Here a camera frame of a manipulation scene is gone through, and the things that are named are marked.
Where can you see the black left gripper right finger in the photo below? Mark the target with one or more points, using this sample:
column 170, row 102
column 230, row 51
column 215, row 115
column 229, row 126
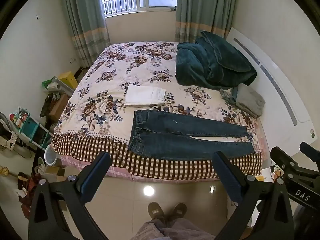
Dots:
column 275, row 219

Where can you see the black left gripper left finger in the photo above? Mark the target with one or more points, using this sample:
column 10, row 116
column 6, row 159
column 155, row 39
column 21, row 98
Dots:
column 46, row 217

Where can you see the dark blue denim jeans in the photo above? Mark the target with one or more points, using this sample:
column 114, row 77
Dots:
column 170, row 136

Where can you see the white waste bin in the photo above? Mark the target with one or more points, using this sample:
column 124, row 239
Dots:
column 50, row 156

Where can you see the white headboard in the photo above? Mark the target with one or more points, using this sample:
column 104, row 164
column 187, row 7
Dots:
column 285, row 119

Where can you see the teal storage shelf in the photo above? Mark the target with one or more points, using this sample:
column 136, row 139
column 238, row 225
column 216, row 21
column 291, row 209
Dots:
column 29, row 128

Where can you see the left brown slipper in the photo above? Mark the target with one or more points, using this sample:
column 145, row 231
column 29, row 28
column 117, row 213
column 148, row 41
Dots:
column 156, row 213

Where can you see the brown slipper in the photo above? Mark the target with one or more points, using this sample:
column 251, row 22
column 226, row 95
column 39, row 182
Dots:
column 179, row 211
column 156, row 213

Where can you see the brown cardboard box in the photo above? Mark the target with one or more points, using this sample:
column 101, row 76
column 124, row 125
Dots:
column 58, row 108

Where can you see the right brown slipper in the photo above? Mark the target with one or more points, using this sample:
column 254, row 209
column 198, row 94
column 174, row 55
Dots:
column 179, row 211

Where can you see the folded grey clothes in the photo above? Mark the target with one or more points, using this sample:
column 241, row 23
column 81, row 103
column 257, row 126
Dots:
column 244, row 98

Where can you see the yellow box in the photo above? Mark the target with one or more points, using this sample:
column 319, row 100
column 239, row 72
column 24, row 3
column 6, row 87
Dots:
column 68, row 79

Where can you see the folded white pants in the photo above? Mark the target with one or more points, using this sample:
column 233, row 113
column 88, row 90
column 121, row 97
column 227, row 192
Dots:
column 143, row 96

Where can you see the dark teal plush blanket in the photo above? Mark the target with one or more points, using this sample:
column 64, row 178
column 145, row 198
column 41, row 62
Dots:
column 212, row 62

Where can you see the left green curtain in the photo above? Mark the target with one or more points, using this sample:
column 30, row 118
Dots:
column 87, row 28

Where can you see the green curtain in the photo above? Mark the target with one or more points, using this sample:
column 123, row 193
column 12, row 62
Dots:
column 193, row 16
column 87, row 28

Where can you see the right green curtain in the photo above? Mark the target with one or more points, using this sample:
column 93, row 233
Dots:
column 193, row 16

